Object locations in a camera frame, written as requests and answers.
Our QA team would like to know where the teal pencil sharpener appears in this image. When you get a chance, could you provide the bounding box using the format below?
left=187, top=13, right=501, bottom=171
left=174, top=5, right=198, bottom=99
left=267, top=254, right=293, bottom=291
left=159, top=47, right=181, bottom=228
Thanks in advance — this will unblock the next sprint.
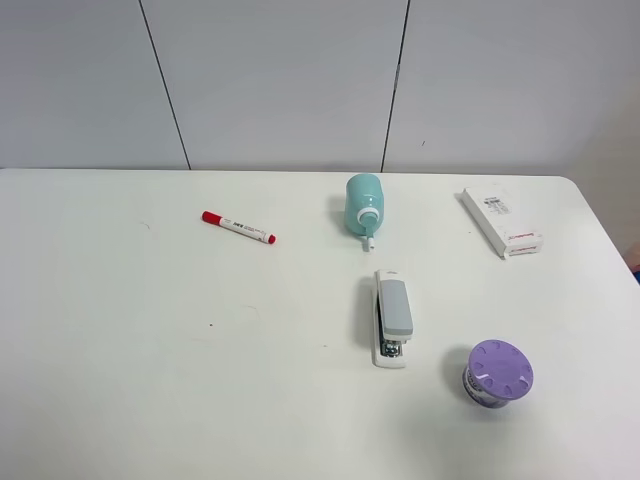
left=344, top=173, right=385, bottom=252

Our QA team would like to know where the white flat cardboard box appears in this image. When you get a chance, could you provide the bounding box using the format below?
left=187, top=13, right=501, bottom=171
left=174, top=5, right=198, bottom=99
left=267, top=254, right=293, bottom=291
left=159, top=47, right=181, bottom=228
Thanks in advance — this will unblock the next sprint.
left=460, top=185, right=544, bottom=260

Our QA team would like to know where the purple lidded cup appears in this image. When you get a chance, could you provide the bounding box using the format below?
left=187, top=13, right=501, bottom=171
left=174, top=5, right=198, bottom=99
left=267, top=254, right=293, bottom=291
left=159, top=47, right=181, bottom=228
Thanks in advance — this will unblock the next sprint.
left=462, top=339, right=534, bottom=409

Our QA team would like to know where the red whiteboard marker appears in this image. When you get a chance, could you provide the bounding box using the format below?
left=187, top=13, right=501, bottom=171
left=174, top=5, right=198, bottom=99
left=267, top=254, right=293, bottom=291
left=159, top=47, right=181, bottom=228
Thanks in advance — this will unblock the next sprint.
left=201, top=211, right=277, bottom=245

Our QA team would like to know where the white grey stapler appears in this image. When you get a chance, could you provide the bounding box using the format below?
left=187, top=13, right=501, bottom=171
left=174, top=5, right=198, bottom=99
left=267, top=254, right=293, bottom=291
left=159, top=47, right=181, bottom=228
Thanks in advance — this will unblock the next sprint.
left=372, top=269, right=414, bottom=369

